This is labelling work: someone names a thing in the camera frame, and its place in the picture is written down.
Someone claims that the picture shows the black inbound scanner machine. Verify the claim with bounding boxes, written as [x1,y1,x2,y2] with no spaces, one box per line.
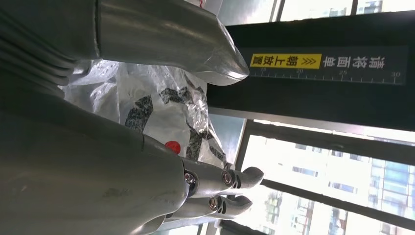
[207,9,415,132]

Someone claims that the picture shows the black yellow instruction label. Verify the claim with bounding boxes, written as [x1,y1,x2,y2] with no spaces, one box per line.
[241,45,409,86]

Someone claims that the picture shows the dark window frame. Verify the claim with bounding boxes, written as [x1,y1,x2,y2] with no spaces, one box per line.
[201,0,415,235]

